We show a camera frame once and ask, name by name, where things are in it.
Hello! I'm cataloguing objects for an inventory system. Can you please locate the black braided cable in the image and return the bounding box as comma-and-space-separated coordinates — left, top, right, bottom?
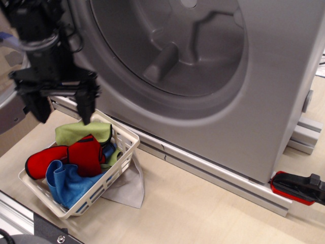
0, 228, 16, 244

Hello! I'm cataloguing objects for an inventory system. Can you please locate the aluminium frame rail front left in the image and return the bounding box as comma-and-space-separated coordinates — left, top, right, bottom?
1, 191, 34, 235

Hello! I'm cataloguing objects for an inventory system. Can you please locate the black mounting plate with bolt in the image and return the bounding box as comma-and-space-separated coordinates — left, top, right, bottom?
34, 213, 82, 244

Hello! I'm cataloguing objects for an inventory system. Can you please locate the red and black clamp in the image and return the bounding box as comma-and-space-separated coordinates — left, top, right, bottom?
270, 171, 324, 206

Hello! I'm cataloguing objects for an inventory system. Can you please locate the blue object behind door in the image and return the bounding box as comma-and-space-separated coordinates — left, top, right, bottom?
0, 32, 21, 52

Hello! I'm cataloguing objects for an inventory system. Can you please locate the long aluminium base rail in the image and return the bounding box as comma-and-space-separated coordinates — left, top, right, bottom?
48, 90, 293, 217

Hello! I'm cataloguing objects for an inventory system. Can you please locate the red cloth with black trim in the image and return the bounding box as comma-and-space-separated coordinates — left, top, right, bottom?
25, 134, 106, 179

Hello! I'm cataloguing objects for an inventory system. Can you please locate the small blue trousers cloth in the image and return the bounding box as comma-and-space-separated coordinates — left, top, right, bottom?
103, 142, 117, 159

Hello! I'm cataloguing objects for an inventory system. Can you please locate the green cloth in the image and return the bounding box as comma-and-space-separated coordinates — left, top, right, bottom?
55, 121, 112, 146

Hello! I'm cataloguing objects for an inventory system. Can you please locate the white plastic laundry basket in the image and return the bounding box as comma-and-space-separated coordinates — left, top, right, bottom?
19, 110, 140, 219

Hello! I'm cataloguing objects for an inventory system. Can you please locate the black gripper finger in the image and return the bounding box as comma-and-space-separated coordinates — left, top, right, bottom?
21, 93, 51, 123
75, 87, 98, 125

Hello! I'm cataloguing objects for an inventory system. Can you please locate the round grey washer door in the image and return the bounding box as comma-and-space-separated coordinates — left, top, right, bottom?
0, 38, 39, 135

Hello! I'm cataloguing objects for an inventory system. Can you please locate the short aluminium rail right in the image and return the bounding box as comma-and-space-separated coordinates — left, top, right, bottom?
287, 117, 323, 155

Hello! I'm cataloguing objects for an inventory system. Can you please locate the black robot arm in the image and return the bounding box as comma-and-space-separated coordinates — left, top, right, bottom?
1, 1, 99, 125

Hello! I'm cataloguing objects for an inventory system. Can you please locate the grey toy washing machine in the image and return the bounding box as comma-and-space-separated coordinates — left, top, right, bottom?
64, 1, 324, 182

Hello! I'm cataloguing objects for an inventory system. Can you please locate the grey cloth under basket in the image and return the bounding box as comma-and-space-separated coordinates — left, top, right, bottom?
101, 153, 145, 209

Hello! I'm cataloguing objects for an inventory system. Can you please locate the grey round side knob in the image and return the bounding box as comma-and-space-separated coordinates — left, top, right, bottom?
302, 89, 314, 113

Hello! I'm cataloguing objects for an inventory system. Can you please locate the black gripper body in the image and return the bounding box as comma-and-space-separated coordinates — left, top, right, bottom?
9, 47, 99, 99

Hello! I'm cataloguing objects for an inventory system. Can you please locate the large blue cloth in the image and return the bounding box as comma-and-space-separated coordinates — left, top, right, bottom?
46, 160, 104, 209

